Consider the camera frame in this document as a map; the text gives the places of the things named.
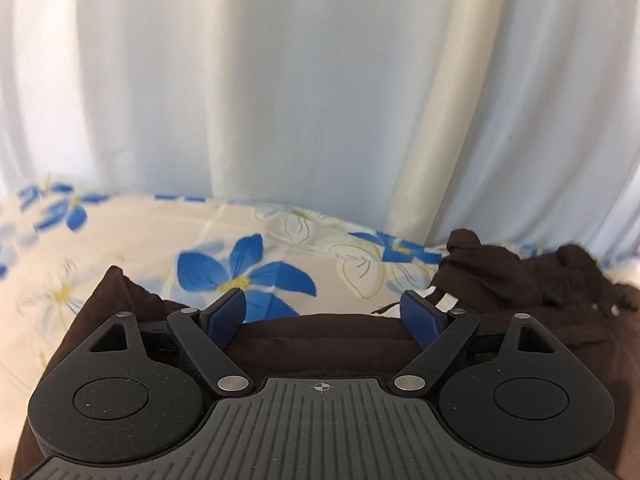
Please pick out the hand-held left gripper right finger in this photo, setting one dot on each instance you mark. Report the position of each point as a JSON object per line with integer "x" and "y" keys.
{"x": 419, "y": 320}

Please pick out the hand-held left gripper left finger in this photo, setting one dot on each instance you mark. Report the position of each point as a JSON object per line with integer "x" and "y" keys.
{"x": 226, "y": 317}

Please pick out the dark brown jacket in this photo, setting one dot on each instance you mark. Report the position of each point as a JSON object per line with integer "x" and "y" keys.
{"x": 325, "y": 340}

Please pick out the blue floral bed sheet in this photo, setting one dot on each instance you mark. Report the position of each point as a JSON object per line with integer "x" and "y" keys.
{"x": 150, "y": 240}

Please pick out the white curtain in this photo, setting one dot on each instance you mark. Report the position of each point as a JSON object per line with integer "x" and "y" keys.
{"x": 280, "y": 85}

